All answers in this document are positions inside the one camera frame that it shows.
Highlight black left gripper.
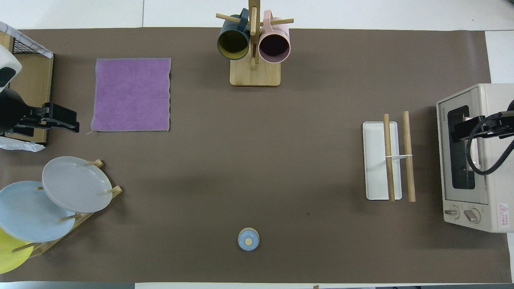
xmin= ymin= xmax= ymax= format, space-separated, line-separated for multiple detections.
xmin=0 ymin=88 xmax=80 ymax=137

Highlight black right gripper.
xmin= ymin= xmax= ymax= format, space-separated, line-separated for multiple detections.
xmin=453 ymin=99 xmax=514 ymax=142

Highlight purple and grey towel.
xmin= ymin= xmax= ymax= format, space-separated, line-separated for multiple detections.
xmin=91 ymin=58 xmax=172 ymax=133

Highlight wooden plate rack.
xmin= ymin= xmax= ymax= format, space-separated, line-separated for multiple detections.
xmin=12 ymin=159 xmax=123 ymax=258

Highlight white towel rack wooden bars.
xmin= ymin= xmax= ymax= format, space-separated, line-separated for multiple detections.
xmin=363 ymin=111 xmax=416 ymax=202

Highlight wooden shelf unit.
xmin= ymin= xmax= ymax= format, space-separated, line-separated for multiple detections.
xmin=0 ymin=30 xmax=54 ymax=145

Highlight beige toaster oven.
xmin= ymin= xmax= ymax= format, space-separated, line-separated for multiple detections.
xmin=436 ymin=83 xmax=514 ymax=233

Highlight grey plate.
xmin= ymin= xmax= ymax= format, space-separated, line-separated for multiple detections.
xmin=42 ymin=157 xmax=113 ymax=213

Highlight marbled white paper sheet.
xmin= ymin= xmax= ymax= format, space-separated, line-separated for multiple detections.
xmin=0 ymin=21 xmax=53 ymax=152

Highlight light blue plate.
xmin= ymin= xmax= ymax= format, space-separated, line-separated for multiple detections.
xmin=0 ymin=181 xmax=77 ymax=242

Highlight yellow plate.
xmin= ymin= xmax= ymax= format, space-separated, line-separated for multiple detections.
xmin=0 ymin=228 xmax=35 ymax=274

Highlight dark teal mug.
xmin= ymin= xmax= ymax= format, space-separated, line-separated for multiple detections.
xmin=217 ymin=8 xmax=251 ymax=61

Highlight wooden mug tree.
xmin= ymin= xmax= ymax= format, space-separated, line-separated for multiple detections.
xmin=216 ymin=0 xmax=294 ymax=87

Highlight brown table mat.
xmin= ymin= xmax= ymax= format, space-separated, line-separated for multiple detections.
xmin=0 ymin=27 xmax=512 ymax=283

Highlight pink mug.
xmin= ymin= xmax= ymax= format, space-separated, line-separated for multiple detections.
xmin=259 ymin=10 xmax=291 ymax=64

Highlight blue call bell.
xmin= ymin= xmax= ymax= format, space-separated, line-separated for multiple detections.
xmin=238 ymin=227 xmax=260 ymax=252

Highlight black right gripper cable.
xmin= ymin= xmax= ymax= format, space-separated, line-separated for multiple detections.
xmin=466 ymin=114 xmax=514 ymax=175

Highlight black wire basket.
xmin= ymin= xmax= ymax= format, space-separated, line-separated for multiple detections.
xmin=12 ymin=36 xmax=33 ymax=55

